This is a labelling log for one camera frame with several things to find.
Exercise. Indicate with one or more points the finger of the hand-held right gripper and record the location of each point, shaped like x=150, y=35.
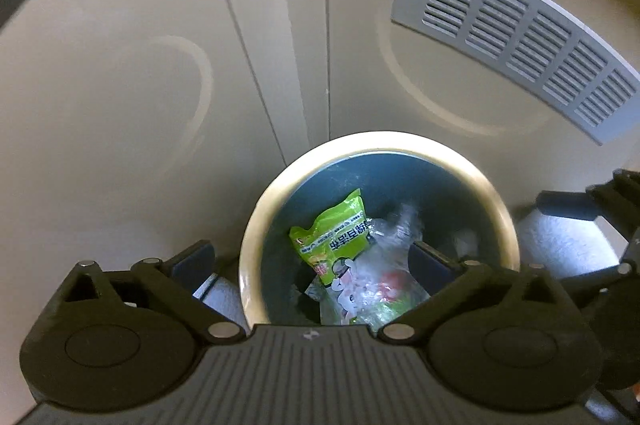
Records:
x=565, y=205
x=600, y=285

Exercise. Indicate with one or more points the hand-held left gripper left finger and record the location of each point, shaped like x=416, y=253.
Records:
x=195, y=261

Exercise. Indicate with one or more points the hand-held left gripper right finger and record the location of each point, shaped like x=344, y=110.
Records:
x=431, y=266

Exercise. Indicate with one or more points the clear printed plastic bag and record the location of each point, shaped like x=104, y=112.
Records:
x=380, y=290

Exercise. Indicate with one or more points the blue bin with cream rim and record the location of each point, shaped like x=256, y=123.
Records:
x=280, y=225

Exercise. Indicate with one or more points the green snack packet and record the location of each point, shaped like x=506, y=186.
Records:
x=332, y=235

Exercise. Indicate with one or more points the grey vent grille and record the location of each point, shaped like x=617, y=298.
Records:
x=520, y=35

